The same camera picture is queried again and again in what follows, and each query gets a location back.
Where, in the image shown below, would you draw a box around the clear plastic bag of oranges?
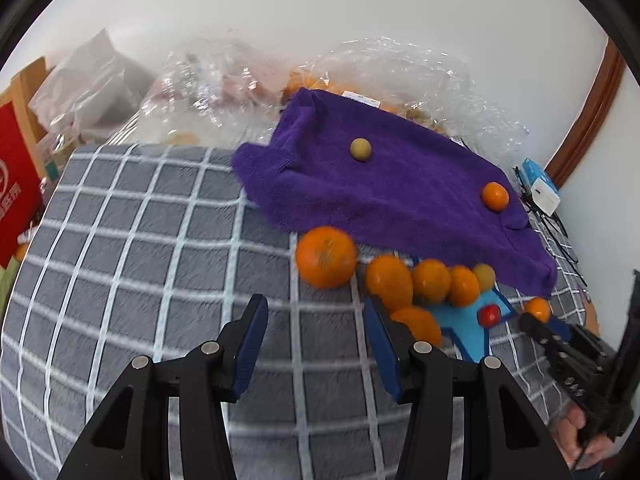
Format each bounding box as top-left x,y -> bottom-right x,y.
280,37 -> 531,161

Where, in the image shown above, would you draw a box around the grey checked blanket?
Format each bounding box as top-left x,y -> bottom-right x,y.
0,142 -> 601,480

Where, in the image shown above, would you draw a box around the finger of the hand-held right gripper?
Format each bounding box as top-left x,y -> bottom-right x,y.
519,311 -> 558,348
549,317 -> 573,343

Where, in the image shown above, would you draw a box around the blue white charger box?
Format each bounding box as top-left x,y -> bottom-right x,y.
520,158 -> 561,216

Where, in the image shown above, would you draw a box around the person's right hand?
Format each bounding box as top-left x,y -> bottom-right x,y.
554,402 -> 621,471

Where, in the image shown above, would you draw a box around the purple towel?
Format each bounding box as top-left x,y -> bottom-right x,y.
231,87 -> 558,298

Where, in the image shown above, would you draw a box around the white bag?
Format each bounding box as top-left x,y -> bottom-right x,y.
30,30 -> 156,136

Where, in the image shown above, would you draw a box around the large orange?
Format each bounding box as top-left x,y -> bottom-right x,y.
295,226 -> 358,289

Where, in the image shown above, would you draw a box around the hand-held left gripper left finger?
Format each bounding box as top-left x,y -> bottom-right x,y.
57,294 -> 269,480

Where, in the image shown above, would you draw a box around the red cardboard box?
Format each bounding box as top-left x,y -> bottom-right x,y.
0,102 -> 43,268

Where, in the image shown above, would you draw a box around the black cables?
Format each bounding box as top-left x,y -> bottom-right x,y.
512,165 -> 586,281

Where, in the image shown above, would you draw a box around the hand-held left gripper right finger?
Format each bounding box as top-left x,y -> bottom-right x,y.
363,297 -> 573,480

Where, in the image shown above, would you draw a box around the small orange mandarin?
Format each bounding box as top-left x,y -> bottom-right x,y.
525,297 -> 552,323
481,181 -> 510,212

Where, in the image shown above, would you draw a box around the brown wooden door frame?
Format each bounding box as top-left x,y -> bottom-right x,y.
545,35 -> 626,191

